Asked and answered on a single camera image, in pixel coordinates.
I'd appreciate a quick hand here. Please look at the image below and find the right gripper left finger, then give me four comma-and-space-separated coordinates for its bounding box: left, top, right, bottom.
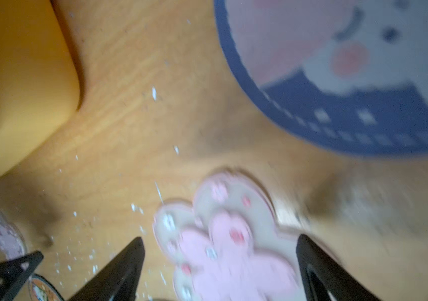
70, 237, 146, 301

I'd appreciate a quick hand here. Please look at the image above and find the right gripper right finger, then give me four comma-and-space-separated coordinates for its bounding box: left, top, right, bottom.
296, 235, 379, 301

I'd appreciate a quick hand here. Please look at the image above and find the yellow plastic storage box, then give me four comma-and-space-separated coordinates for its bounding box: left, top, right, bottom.
0, 1, 80, 177

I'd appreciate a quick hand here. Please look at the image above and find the purple bunny round coaster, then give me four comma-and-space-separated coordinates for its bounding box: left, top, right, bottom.
214, 1, 428, 156

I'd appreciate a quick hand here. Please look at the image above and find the orange cartoon round coaster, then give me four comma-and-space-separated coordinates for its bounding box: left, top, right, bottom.
28, 274, 64, 301

